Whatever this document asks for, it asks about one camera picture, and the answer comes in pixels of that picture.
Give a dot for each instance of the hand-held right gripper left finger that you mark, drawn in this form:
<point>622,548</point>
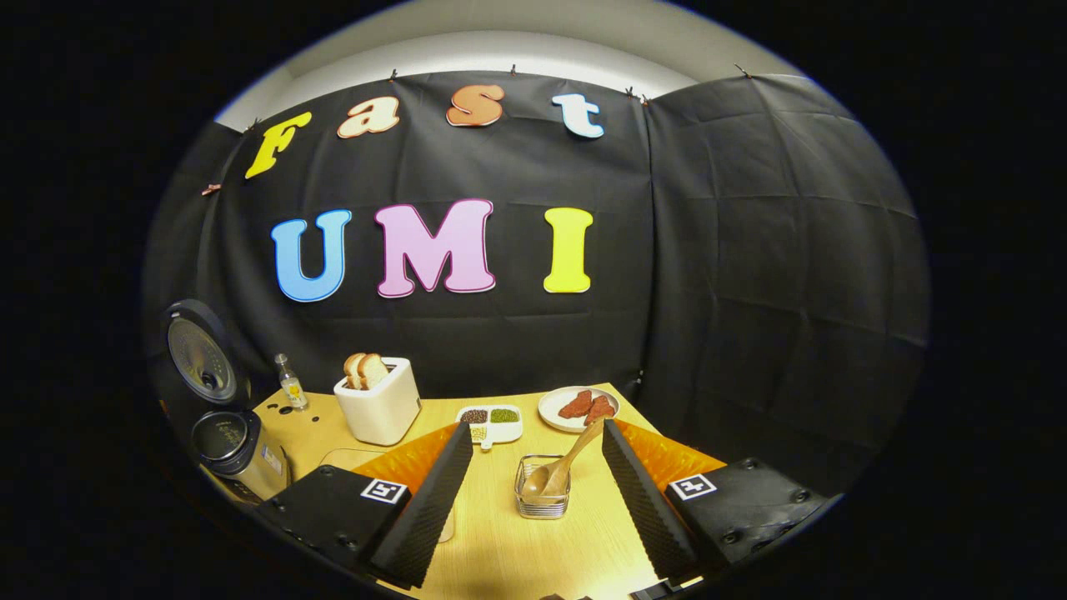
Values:
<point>429,517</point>

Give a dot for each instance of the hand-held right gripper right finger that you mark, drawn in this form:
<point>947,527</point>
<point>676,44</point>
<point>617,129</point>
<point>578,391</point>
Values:
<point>646,508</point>

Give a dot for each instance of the wooden spoon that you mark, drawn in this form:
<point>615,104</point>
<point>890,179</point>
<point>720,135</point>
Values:
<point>546,479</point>

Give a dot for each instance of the silver black rice cooker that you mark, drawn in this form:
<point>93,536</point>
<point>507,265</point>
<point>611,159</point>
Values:
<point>225,442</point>

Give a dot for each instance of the red meat piece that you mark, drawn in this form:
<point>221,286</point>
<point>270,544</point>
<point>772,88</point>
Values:
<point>575,404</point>
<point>600,408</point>

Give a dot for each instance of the white divided bean dish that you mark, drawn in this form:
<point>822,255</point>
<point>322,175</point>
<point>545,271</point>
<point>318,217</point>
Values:
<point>500,429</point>

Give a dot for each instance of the white toaster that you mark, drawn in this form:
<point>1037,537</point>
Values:
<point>383,412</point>

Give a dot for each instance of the white round plate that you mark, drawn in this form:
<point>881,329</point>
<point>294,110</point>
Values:
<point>550,407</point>

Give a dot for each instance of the toast bread slice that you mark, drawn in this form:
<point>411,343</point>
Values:
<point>373,368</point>
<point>353,371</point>

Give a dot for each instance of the small glass bottle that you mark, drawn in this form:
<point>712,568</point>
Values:
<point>293,387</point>

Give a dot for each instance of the black backdrop cloth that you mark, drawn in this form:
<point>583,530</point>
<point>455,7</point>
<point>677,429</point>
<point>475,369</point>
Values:
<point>750,250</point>

